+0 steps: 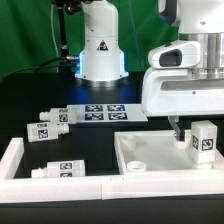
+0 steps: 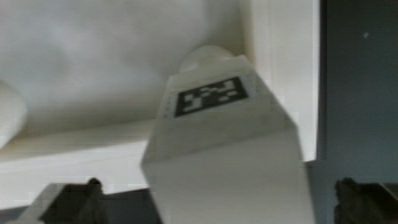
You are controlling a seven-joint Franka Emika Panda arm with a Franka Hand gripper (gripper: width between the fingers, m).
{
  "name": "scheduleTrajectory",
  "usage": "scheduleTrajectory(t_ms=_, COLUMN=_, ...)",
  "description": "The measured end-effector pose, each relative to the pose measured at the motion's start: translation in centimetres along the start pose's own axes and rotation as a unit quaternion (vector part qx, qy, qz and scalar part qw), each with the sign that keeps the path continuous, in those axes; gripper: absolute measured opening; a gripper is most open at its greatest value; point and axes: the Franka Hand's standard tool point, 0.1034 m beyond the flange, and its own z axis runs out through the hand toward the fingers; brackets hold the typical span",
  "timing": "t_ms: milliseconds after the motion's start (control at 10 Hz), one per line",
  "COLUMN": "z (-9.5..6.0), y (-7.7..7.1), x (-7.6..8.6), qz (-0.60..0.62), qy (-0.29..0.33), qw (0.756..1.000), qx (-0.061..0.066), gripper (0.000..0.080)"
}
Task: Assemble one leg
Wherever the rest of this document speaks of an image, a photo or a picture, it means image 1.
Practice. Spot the white marker sheet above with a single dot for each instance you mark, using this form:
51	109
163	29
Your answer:
104	113

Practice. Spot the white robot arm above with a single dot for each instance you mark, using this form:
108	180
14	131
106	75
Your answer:
199	47

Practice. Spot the black camera stand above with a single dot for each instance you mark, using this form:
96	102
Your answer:
62	51

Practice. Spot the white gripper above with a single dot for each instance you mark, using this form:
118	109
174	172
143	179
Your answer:
173	93

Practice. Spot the green backdrop curtain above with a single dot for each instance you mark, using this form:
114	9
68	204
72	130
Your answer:
29	33

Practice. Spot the white square table top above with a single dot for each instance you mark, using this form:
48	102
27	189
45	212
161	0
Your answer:
141	152

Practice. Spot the white U-shaped fence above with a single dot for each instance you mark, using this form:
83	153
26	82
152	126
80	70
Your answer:
152	184

